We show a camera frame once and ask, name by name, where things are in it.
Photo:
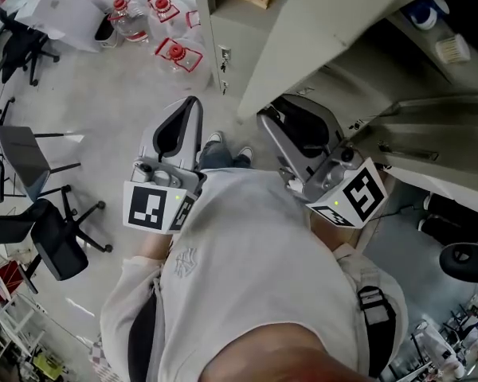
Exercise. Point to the white table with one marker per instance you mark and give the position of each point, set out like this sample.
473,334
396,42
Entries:
63,14

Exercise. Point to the person's grey sweatshirt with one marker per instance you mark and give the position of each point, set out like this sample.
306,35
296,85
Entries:
255,253

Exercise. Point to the person's blue jeans legs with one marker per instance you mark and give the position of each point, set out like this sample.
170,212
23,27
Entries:
217,157

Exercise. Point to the checkered floor mat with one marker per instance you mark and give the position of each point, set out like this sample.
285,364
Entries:
101,360

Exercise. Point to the clear cotton swab container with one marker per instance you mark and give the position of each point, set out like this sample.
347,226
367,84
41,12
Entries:
453,49

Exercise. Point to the person's white shoe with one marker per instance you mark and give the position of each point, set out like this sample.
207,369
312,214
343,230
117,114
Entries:
245,152
215,137

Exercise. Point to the large grey locker door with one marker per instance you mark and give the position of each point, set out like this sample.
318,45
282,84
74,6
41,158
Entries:
322,26

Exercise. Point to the black round stool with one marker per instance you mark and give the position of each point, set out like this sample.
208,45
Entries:
468,261

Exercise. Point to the locker key bunch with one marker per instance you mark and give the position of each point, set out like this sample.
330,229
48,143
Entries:
224,59

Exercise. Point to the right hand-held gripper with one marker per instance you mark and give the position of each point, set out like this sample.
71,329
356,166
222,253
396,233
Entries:
342,189

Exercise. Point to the clear bottle with red cap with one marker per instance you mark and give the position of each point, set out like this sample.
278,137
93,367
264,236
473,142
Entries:
129,22
183,64
163,8

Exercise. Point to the grey seat chair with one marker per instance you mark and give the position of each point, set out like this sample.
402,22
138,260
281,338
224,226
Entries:
22,153

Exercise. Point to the grey locker door with latch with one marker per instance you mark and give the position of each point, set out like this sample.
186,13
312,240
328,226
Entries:
446,133

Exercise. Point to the person's right white shoe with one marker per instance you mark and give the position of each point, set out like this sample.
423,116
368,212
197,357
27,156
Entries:
245,152

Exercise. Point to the person's left forearm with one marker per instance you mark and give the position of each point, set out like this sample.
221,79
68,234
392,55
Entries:
153,247

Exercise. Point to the person's left white shoe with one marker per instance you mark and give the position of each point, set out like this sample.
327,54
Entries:
215,137

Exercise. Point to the person's right forearm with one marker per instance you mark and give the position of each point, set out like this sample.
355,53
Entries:
330,233

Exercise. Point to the grey metal locker cabinet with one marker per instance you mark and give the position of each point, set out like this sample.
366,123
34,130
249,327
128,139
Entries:
243,46

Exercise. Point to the blue and white container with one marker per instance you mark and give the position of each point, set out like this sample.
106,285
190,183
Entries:
424,12

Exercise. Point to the small locker key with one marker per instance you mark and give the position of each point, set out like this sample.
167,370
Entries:
224,86

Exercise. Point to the black waste bin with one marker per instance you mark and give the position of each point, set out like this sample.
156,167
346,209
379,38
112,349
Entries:
106,34

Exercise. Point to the black office chair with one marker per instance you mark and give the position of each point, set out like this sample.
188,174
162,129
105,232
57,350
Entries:
22,46
56,245

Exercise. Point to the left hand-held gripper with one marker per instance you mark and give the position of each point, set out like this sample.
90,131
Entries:
145,209

